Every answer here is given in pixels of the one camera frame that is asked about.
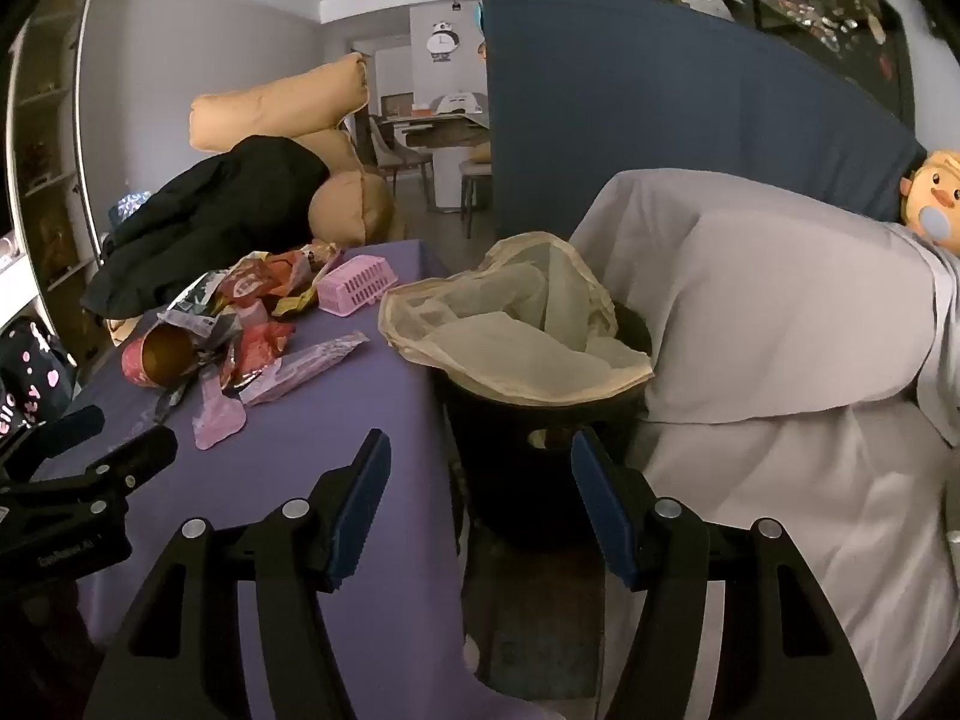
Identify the shiny patterned bag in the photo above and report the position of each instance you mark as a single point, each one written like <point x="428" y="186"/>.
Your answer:
<point x="131" y="208"/>

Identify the blue partition panel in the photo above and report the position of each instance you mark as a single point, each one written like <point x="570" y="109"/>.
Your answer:
<point x="637" y="105"/>

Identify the beige bin liner bag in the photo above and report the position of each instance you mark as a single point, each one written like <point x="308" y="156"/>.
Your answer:
<point x="487" y="345"/>

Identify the beige dining chair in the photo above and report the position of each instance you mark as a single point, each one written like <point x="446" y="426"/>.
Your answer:
<point x="397" y="154"/>
<point x="476" y="165"/>

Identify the long pink wrapper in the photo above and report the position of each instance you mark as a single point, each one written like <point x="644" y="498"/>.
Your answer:
<point x="307" y="367"/>

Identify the panda wall clock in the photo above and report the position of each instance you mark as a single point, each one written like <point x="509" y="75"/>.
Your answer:
<point x="442" y="41"/>

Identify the black bag with pink print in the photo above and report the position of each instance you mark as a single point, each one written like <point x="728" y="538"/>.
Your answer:
<point x="30" y="382"/>

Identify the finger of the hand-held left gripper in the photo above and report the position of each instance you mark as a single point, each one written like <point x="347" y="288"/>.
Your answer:
<point x="112" y="472"/>
<point x="64" y="431"/>

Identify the pink spoon-shaped packet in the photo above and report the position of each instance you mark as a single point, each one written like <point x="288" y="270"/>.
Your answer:
<point x="217" y="416"/>

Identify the white sofa cover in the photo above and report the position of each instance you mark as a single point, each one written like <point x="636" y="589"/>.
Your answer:
<point x="750" y="315"/>

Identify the red paper can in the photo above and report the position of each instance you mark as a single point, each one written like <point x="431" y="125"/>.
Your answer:
<point x="154" y="356"/>

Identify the dining table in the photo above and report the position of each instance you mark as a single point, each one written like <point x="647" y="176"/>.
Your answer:
<point x="442" y="131"/>

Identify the black trash bin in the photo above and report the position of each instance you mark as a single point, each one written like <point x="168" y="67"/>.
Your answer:
<point x="540" y="465"/>

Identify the tan cushion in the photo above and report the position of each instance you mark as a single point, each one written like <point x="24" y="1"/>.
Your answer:
<point x="330" y="154"/>
<point x="352" y="210"/>
<point x="277" y="105"/>

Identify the pink plastic basket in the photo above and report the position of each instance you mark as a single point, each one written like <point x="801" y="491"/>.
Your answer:
<point x="356" y="285"/>

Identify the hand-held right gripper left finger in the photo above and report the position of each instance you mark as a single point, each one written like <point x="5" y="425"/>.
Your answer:
<point x="364" y="517"/>

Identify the white box on dining table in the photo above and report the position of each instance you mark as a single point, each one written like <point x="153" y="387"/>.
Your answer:
<point x="459" y="102"/>

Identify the white shelf unit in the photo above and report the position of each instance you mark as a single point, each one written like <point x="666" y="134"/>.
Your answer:
<point x="45" y="127"/>

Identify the black jacket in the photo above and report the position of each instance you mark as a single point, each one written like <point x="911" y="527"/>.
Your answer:
<point x="210" y="217"/>

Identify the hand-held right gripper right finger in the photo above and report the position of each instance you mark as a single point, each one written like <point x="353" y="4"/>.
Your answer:
<point x="600" y="517"/>

